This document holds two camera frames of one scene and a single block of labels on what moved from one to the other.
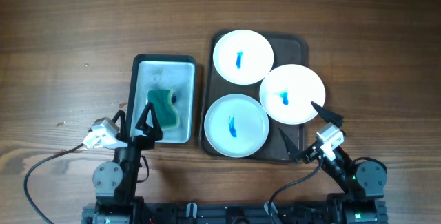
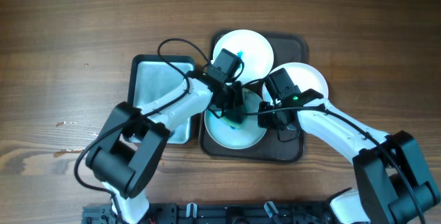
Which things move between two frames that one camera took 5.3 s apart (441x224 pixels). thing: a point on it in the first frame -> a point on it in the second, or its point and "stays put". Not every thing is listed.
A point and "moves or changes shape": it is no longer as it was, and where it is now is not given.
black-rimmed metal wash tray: x=173 y=72 stays put
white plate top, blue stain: x=243 y=57 stays put
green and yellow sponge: x=167 y=115 moves or changes shape
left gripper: x=144 y=143 -> x=238 y=98
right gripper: x=310 y=154 -> x=264 y=121
